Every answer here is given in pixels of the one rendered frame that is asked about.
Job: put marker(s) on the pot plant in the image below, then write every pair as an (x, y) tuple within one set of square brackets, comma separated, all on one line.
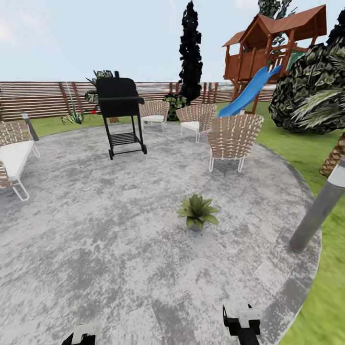
[(198, 212)]

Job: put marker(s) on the garden chair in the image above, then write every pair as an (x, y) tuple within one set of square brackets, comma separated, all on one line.
[(197, 117), (233, 136), (15, 150), (154, 111)]

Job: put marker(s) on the charcoal grill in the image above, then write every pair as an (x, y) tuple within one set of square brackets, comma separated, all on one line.
[(119, 97)]

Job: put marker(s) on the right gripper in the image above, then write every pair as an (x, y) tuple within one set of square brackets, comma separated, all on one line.
[(242, 333)]

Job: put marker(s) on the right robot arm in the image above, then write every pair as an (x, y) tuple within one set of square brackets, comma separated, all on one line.
[(246, 327)]

